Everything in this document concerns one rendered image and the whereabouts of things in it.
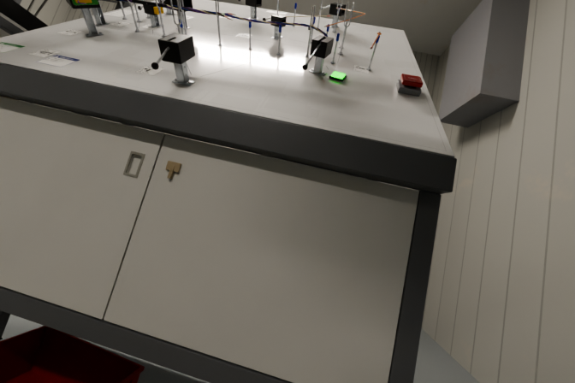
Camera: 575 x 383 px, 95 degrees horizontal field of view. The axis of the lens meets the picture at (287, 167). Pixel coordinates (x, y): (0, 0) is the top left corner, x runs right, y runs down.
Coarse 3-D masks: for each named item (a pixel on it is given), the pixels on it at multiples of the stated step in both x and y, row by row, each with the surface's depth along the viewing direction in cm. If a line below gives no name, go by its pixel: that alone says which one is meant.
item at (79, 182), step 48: (0, 144) 61; (48, 144) 60; (96, 144) 59; (144, 144) 58; (0, 192) 59; (48, 192) 58; (96, 192) 57; (144, 192) 56; (0, 240) 57; (48, 240) 56; (96, 240) 55; (48, 288) 54; (96, 288) 53
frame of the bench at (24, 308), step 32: (416, 224) 51; (416, 256) 49; (0, 288) 55; (416, 288) 48; (32, 320) 53; (64, 320) 53; (96, 320) 52; (416, 320) 48; (128, 352) 50; (160, 352) 50; (192, 352) 50; (416, 352) 47
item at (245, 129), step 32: (0, 64) 60; (32, 96) 58; (64, 96) 57; (96, 96) 57; (128, 96) 56; (160, 128) 56; (192, 128) 54; (224, 128) 53; (256, 128) 52; (288, 128) 52; (288, 160) 55; (320, 160) 50; (352, 160) 50; (384, 160) 49; (416, 160) 49; (448, 160) 48
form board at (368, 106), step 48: (192, 0) 133; (48, 48) 71; (96, 48) 74; (144, 48) 77; (240, 48) 85; (288, 48) 89; (336, 48) 94; (384, 48) 100; (192, 96) 58; (240, 96) 60; (288, 96) 62; (336, 96) 64; (384, 96) 67; (432, 144) 52
